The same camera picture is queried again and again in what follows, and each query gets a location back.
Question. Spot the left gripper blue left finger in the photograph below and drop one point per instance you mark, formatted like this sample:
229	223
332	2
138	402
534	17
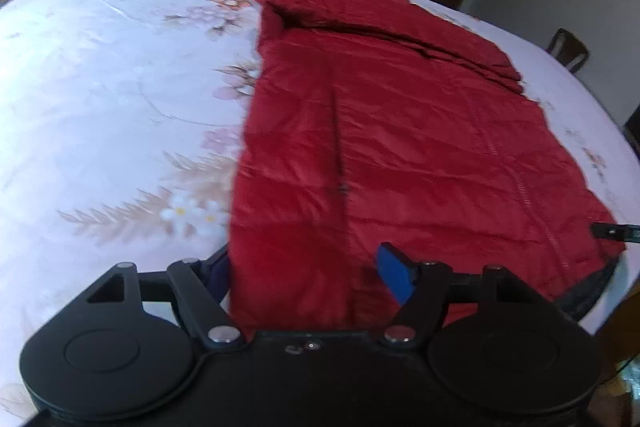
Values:
199	287

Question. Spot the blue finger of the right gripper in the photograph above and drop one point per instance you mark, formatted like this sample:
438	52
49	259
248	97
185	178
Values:
615	232

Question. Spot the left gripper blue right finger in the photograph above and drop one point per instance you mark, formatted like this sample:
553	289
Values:
420	289

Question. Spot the red quilted jacket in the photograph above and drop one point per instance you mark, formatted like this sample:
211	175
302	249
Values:
376	121

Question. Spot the dark wooden chair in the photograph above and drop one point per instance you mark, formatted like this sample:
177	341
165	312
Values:
568	50

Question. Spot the white floral bed quilt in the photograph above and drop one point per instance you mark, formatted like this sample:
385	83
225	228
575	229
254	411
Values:
121	133

